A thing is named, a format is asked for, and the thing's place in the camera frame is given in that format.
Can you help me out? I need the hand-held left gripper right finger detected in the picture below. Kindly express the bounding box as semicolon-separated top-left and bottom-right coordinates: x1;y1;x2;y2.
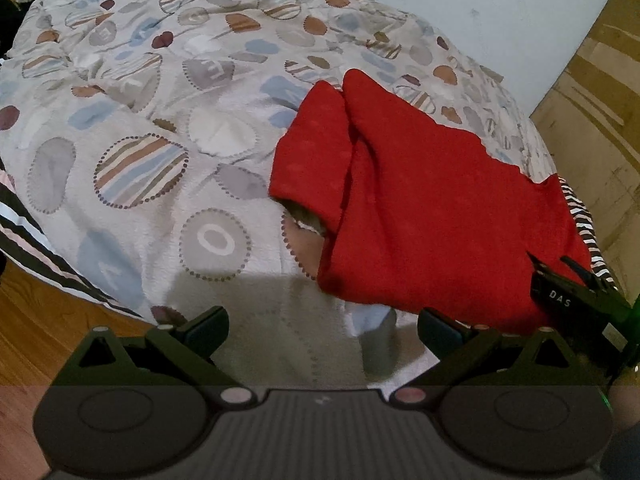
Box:
392;307;590;408

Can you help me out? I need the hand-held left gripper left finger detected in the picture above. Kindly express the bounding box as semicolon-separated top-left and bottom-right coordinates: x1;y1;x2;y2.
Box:
64;305;257;409

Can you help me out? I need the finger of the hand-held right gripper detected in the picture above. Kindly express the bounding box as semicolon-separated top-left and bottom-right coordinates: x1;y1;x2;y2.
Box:
560;255;619;295
527;252;552;278

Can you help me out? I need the red knit sweater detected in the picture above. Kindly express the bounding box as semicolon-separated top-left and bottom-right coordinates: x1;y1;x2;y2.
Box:
268;68;594;337

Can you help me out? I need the person's right forearm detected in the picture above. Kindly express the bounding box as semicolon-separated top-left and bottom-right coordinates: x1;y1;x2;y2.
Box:
606;374;640;480

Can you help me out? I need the plywood board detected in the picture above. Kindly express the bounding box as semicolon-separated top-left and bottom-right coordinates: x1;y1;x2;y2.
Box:
529;0;640;306

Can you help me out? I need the black white striped bed sheet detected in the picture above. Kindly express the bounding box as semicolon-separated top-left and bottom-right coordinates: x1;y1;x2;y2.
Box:
0;170;623;318

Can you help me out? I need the circle patterned blanket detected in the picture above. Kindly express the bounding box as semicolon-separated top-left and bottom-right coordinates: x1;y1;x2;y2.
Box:
0;0;558;386

